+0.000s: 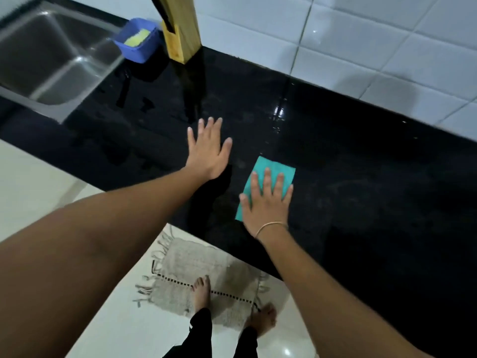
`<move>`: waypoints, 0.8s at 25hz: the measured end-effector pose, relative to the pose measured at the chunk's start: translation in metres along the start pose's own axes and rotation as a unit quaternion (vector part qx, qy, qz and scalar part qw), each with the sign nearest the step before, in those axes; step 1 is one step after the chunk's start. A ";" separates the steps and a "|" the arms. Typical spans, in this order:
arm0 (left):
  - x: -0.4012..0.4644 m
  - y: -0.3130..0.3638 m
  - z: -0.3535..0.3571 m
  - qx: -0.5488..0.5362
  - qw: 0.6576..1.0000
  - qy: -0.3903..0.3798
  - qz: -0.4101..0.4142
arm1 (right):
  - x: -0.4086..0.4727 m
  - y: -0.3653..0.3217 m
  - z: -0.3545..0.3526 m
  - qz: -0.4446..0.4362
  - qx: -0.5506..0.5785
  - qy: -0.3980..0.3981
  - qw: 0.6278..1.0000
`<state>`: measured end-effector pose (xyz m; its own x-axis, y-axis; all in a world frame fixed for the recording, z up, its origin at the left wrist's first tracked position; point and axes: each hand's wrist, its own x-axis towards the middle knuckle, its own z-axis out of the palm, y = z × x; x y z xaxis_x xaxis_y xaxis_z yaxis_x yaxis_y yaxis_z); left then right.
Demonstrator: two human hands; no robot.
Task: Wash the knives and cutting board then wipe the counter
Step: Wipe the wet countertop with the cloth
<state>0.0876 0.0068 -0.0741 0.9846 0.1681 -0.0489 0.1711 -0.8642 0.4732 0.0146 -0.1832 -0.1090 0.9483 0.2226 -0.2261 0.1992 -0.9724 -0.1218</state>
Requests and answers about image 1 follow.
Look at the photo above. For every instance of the person's left hand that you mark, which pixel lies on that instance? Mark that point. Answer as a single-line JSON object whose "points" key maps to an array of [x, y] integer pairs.
{"points": [[206, 154]]}

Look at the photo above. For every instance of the person's right hand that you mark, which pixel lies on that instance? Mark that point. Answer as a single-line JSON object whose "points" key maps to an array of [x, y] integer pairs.
{"points": [[266, 210]]}

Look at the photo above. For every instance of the person's right middle finger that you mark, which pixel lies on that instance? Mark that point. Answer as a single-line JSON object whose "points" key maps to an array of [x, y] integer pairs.
{"points": [[268, 180]]}

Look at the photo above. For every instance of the person's right thumb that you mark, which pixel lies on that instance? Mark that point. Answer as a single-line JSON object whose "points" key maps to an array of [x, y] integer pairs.
{"points": [[245, 202]]}

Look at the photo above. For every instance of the person's right little finger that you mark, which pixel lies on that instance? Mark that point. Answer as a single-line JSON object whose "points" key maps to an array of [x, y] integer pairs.
{"points": [[288, 194]]}

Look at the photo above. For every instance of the person's left little finger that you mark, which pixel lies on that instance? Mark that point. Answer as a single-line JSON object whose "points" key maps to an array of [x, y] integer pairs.
{"points": [[191, 138]]}

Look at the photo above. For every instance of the person's left middle finger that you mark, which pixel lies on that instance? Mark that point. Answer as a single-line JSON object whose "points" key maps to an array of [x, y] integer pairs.
{"points": [[209, 128]]}

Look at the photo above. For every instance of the person's left thumb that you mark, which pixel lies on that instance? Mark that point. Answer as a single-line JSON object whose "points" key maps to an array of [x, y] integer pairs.
{"points": [[226, 149]]}

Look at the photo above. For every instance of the teal cleaning cloth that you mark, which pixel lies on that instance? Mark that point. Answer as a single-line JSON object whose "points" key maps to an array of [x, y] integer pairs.
{"points": [[271, 164]]}

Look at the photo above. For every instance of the person's left forearm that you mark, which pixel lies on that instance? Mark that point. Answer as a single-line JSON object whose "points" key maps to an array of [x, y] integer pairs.
{"points": [[93, 249]]}

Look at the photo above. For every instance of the person's right forearm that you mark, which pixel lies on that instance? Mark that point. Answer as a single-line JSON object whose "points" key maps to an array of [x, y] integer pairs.
{"points": [[320, 294]]}

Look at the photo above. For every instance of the beige fringed floor rug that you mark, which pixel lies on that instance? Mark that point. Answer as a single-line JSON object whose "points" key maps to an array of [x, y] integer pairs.
{"points": [[186, 268]]}

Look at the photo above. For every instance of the blue plastic container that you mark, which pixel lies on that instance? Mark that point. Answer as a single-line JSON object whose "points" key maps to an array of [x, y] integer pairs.
{"points": [[143, 52]]}

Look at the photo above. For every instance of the person's left foot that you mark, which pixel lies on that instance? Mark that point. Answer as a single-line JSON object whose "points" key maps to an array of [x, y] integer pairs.
{"points": [[201, 292]]}

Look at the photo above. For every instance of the person's foot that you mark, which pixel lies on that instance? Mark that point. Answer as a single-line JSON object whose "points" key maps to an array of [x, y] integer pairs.
{"points": [[264, 318], [201, 292]]}

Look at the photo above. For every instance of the wooden knife block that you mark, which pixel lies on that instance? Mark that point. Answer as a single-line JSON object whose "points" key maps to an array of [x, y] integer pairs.
{"points": [[184, 29]]}

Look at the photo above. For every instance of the yellow sponge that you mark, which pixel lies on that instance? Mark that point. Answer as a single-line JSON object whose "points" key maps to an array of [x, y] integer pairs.
{"points": [[136, 37]]}

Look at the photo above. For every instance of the person's right foot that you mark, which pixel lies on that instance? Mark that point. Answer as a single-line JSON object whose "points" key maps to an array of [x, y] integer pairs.
{"points": [[264, 318]]}

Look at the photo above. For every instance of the black trousers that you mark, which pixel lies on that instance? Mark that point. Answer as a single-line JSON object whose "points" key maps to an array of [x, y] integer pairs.
{"points": [[199, 337]]}

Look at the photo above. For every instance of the stainless steel sink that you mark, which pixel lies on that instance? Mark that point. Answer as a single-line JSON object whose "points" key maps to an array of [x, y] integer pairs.
{"points": [[48, 59]]}

